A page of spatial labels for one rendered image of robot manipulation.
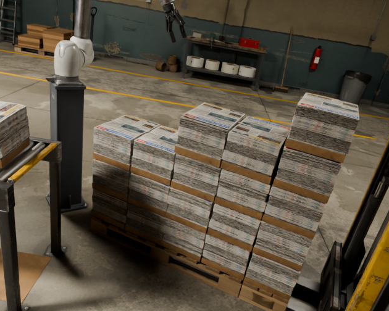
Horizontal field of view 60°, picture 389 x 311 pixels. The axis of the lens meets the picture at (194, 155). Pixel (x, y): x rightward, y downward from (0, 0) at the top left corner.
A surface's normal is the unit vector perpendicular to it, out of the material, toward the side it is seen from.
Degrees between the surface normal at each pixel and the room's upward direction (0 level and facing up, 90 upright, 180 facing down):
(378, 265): 90
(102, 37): 90
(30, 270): 0
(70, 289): 0
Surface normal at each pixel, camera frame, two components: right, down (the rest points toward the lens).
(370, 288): -0.40, 0.33
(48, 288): 0.16, -0.90
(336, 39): -0.07, 0.41
